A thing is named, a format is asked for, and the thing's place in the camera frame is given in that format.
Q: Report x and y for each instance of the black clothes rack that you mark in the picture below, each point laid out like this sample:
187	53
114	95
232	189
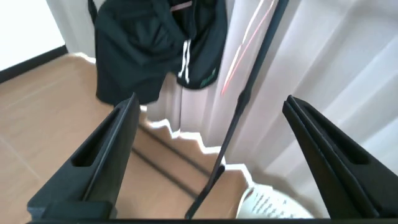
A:
242	99

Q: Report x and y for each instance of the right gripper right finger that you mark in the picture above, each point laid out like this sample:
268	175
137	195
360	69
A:
335	174

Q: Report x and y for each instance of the white laundry basket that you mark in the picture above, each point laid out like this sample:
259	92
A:
267	202

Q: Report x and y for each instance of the black shorts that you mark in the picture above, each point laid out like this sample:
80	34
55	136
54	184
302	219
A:
133	56

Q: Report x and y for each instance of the pink clothes hanger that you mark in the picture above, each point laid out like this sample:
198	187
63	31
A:
245	46
182	6

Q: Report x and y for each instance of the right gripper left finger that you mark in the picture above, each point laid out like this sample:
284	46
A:
93	168

